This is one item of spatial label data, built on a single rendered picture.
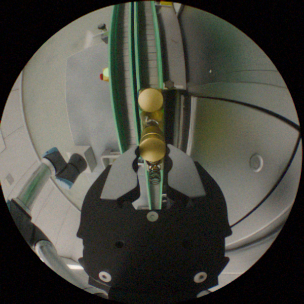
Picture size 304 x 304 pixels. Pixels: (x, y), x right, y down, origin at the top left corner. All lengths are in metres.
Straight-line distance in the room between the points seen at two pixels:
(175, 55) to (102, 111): 0.49
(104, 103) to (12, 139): 3.35
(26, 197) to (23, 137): 3.31
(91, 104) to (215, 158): 0.65
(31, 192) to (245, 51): 0.70
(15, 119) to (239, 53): 3.89
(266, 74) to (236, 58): 0.08
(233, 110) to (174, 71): 0.32
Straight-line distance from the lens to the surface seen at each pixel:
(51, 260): 0.39
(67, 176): 0.63
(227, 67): 0.25
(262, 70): 0.20
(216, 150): 0.21
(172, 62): 0.46
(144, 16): 0.64
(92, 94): 0.65
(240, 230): 0.17
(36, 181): 0.52
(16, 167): 3.66
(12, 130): 3.71
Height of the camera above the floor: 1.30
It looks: 58 degrees down
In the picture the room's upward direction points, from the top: 179 degrees counter-clockwise
